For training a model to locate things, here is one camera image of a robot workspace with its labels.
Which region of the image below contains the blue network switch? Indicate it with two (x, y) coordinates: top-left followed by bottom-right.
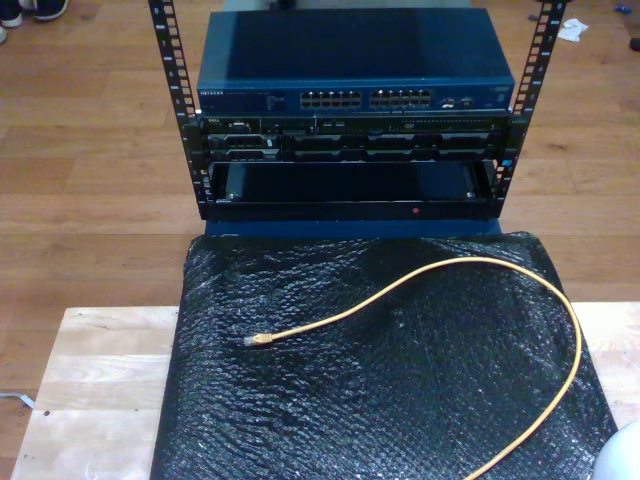
(196, 7), (516, 117)

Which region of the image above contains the black rack shelf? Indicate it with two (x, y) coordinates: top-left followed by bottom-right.
(199, 159), (501, 221)

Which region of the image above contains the black perforated rack post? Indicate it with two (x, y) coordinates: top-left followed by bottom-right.
(489, 0), (570, 220)
(147, 0), (211, 221)

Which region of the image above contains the black bubble wrap mat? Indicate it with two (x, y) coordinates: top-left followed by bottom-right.
(148, 230), (634, 480)

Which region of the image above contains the blue base board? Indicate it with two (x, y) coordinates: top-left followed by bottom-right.
(204, 218), (503, 240)

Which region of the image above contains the yellow network cable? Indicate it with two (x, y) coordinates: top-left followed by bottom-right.
(243, 257), (584, 480)

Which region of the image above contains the grey flat ribbon cable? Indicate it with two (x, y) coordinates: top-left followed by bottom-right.
(0, 392), (37, 409)

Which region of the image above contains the black rack server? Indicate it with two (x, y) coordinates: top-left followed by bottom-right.
(182, 113), (526, 164)

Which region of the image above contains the crumpled white paper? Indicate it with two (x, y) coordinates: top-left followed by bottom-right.
(557, 18), (591, 44)

